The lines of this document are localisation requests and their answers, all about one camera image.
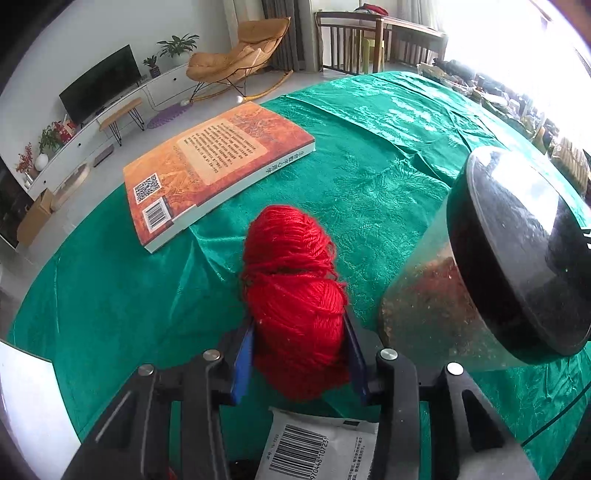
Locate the white cardboard box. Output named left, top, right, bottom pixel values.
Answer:
left=0, top=339, right=85, bottom=467

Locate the leafy green potted plant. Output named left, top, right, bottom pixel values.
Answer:
left=39, top=124, right=63, bottom=154

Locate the brown cardboard box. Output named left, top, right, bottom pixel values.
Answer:
left=17, top=189, right=55, bottom=248

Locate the wooden bench with metal legs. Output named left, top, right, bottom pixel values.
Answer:
left=99, top=97, right=145, bottom=147

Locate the red flower arrangement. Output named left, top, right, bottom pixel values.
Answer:
left=15, top=143, right=36, bottom=175

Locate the clear jar with black lid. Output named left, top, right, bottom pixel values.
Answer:
left=379, top=147, right=591, bottom=373

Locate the yellow plastic stool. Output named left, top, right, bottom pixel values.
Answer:
left=360, top=39, right=387, bottom=74

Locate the round wooden tray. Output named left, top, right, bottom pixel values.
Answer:
left=50, top=163, right=91, bottom=212

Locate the red yarn ball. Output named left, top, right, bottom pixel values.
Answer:
left=240, top=205, right=352, bottom=401

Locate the white television cabinet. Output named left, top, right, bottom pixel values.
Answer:
left=23, top=62, right=197, bottom=197

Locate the large green potted plant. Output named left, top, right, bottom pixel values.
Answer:
left=157, top=34, right=200, bottom=59

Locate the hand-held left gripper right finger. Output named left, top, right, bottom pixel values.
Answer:
left=343, top=313, right=539, bottom=480

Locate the orange paperback book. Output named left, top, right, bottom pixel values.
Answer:
left=123, top=102, right=317, bottom=254

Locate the orange rocking chair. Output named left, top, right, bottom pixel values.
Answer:
left=187, top=17, right=295, bottom=101

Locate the grey curtain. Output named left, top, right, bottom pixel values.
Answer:
left=262, top=0, right=325, bottom=73

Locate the white printed plastic packet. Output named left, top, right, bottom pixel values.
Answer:
left=256, top=406, right=380, bottom=480

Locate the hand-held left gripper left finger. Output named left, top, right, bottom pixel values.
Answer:
left=62, top=322, right=256, bottom=480

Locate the black flat television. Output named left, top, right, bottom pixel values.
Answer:
left=59, top=45, right=142, bottom=126

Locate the clutter along window side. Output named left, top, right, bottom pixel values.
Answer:
left=417, top=59, right=591, bottom=185

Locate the purple round mat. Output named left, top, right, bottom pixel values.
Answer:
left=146, top=102, right=193, bottom=130

